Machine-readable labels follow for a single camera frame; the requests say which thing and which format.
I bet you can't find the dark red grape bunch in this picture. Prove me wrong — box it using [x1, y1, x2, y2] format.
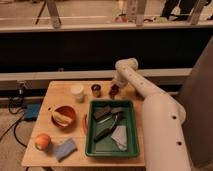
[109, 85, 119, 99]

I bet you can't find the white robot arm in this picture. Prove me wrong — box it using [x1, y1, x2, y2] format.
[113, 58, 191, 171]

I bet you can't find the small dark metal cup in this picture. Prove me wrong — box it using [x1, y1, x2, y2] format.
[91, 84, 101, 97]

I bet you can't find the dark brown sponge block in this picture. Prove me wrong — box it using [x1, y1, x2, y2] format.
[93, 106, 111, 120]

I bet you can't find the white plastic cup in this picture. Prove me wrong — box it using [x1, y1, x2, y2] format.
[71, 84, 84, 103]

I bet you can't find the green plastic tray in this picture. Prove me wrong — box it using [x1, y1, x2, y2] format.
[85, 100, 140, 158]

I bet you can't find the orange wooden bowl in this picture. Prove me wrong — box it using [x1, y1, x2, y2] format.
[51, 106, 76, 128]

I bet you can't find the grey folded cloth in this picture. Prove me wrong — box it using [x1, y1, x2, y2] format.
[111, 125, 127, 151]

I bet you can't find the yellow banana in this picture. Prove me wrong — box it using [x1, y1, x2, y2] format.
[53, 112, 72, 124]

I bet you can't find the blue sponge cloth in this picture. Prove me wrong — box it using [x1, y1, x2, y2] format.
[54, 138, 77, 161]

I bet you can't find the blue box on floor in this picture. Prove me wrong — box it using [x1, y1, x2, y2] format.
[24, 103, 41, 121]

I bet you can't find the red yellow apple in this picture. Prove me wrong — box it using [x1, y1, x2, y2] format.
[35, 134, 51, 150]

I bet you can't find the black handled utensil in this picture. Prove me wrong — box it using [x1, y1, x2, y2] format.
[93, 114, 123, 142]

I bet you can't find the black floor cable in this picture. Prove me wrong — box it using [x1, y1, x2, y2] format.
[0, 96, 28, 148]

